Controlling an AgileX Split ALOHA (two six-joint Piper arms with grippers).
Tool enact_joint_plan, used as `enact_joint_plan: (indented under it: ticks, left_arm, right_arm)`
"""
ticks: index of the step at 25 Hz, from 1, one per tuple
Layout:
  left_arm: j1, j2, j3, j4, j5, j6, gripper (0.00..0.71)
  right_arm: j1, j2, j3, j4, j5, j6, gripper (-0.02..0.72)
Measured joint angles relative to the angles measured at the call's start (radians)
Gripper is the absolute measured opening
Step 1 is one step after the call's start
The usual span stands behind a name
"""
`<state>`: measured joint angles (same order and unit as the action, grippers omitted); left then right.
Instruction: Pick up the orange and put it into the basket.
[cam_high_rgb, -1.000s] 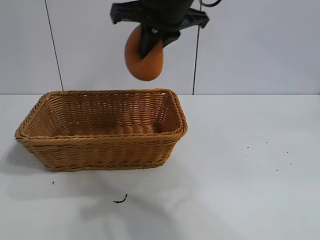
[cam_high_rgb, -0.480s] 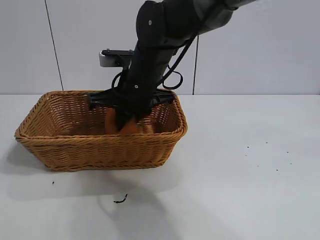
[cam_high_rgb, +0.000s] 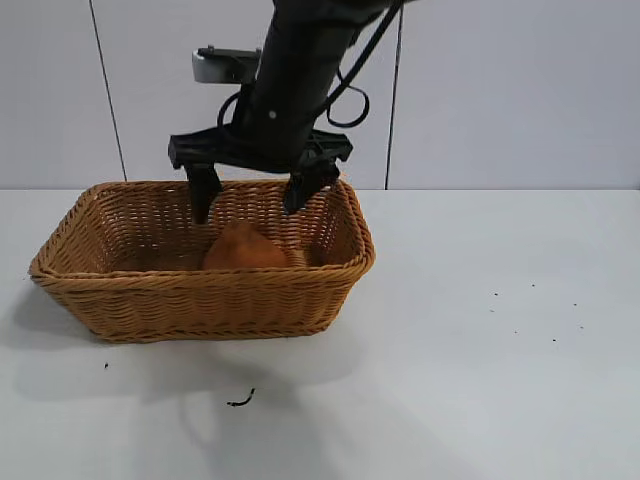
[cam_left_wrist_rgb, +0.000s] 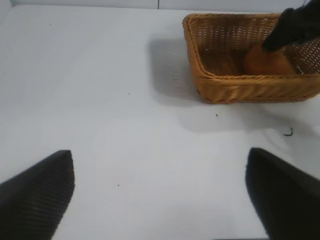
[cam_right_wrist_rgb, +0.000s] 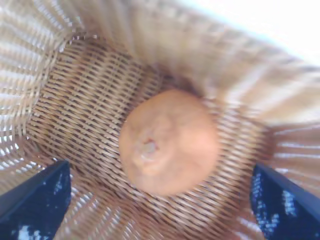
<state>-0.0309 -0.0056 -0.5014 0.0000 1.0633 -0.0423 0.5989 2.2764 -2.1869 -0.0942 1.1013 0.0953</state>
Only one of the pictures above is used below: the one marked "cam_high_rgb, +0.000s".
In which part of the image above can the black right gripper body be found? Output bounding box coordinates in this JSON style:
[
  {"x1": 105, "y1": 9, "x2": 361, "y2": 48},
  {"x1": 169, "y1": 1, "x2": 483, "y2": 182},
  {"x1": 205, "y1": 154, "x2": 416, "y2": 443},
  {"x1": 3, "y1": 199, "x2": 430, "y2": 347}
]
[{"x1": 166, "y1": 88, "x2": 355, "y2": 175}]

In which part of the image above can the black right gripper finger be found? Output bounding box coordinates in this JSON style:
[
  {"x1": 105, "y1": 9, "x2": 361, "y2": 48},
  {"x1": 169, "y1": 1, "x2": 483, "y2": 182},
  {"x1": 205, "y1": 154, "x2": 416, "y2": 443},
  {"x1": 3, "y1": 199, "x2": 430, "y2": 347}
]
[
  {"x1": 185, "y1": 162, "x2": 224, "y2": 225},
  {"x1": 283, "y1": 159, "x2": 342, "y2": 216}
]

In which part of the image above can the orange-brown bread roll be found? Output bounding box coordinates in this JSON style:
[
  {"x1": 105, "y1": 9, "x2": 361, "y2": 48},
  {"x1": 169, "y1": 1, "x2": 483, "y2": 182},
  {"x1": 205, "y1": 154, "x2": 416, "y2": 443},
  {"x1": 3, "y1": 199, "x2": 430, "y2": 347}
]
[{"x1": 201, "y1": 221, "x2": 290, "y2": 272}]

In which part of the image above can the brown woven wicker basket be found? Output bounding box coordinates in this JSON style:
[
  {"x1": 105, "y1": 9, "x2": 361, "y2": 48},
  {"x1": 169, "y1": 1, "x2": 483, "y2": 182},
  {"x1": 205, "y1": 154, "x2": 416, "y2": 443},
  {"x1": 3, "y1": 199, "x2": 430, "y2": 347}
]
[{"x1": 28, "y1": 179, "x2": 377, "y2": 344}]

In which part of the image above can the small black twig scrap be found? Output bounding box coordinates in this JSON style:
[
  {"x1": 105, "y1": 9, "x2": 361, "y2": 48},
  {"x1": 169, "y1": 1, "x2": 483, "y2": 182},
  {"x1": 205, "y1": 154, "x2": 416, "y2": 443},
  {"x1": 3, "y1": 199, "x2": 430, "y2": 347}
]
[{"x1": 226, "y1": 387, "x2": 257, "y2": 408}]

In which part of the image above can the black camera cable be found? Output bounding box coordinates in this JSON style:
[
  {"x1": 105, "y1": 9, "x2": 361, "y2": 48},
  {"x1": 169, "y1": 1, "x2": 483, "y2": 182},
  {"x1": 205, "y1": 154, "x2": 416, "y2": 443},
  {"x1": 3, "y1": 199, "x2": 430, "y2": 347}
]
[{"x1": 216, "y1": 89, "x2": 249, "y2": 129}]

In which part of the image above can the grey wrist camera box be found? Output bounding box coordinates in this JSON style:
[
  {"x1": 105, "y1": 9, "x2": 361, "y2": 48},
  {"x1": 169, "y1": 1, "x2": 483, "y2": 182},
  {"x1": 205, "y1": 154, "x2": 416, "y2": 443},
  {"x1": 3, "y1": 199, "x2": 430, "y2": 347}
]
[{"x1": 191, "y1": 46, "x2": 262, "y2": 85}]

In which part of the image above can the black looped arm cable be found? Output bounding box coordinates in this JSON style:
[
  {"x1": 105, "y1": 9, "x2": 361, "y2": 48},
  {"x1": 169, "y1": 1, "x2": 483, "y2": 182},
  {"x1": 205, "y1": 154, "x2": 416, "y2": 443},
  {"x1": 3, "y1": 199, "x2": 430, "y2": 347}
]
[{"x1": 322, "y1": 0, "x2": 407, "y2": 129}]

